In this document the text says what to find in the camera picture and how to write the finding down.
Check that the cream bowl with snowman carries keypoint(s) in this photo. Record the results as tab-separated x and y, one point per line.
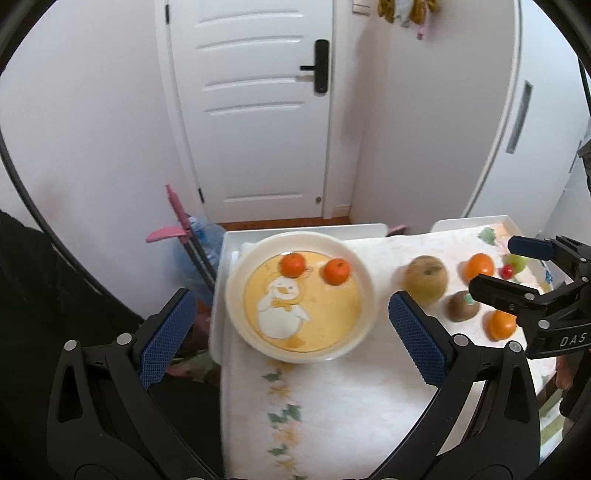
323	323

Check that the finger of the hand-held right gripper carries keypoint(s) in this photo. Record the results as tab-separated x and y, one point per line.
503	295
531	248

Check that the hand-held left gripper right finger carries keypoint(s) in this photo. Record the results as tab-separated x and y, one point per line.
415	344

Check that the hanging plush toy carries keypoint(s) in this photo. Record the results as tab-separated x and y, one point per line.
406	9

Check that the white floral tablecloth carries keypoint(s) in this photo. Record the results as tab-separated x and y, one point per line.
351	406

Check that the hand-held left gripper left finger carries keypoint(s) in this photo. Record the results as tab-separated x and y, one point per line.
165	339

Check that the orange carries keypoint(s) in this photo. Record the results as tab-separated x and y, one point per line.
498	327
480	264

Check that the person's right hand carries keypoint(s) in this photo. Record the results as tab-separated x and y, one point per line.
563	374

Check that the brown pear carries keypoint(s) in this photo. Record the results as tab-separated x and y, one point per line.
425	277

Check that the blue water bottle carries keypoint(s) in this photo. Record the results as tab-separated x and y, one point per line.
207	240

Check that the white wardrobe door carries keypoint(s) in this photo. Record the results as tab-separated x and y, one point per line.
554	115

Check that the small tangerine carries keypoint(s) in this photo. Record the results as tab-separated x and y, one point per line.
293	264
337	271

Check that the green apple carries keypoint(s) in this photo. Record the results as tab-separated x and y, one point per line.
519	264

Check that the brown kiwi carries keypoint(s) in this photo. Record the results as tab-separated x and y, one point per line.
459	308

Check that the red cherry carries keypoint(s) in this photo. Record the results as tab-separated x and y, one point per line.
507	271

